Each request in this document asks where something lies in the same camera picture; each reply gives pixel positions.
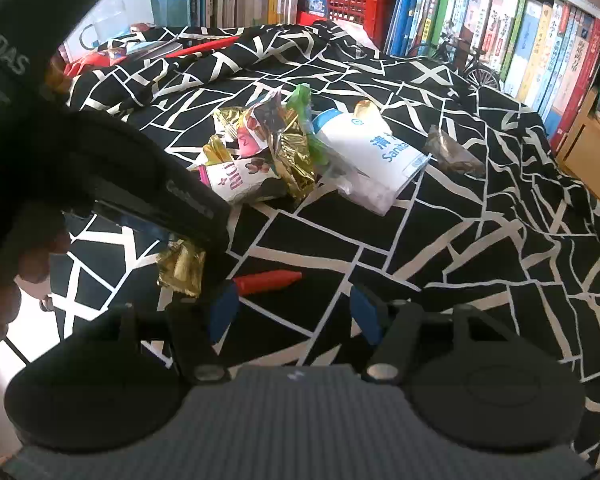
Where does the torn gold foil snack bag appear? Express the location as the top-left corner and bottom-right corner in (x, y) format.
(214, 87), (318, 201)

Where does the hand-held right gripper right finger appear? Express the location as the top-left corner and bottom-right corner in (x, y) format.
(349, 284), (511, 384)

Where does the grey magazine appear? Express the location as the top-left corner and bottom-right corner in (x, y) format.
(105, 37), (186, 63)

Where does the red plastic crate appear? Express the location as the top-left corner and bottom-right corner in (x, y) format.
(297, 0), (398, 51)

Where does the red folder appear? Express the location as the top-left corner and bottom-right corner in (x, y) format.
(172, 35), (242, 61)

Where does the wooden drawer box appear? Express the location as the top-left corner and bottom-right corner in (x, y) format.
(555, 87), (600, 211)

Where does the black model bicycle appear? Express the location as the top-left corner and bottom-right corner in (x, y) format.
(410, 20), (502, 92)

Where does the pink white cloth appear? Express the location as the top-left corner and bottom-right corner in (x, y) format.
(325, 19), (381, 51)

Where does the brown crumpled wrapper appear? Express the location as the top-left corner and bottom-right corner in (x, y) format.
(422, 125), (486, 178)

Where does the red snack packet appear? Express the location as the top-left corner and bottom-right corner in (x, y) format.
(62, 57), (106, 81)

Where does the white blue tube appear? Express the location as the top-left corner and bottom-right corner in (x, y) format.
(310, 107), (431, 217)

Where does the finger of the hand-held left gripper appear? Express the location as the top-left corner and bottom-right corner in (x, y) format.
(96, 201), (231, 253)

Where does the long row of colourful books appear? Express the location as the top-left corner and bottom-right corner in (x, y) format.
(385, 0), (600, 153)

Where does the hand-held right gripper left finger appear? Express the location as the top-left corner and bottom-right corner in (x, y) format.
(115, 282), (241, 384)

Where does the black white patterned cloth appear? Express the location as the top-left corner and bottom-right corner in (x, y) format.
(50, 20), (600, 471)

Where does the gold candy wrapper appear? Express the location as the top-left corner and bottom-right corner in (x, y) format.
(156, 240), (207, 298)

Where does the person's left hand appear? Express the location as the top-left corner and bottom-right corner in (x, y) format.
(0, 229), (73, 346)

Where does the pink white snack bag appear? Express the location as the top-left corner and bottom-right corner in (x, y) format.
(187, 135), (288, 206)

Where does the green plastic wrapper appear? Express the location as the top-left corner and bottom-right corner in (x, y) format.
(286, 84), (331, 171)

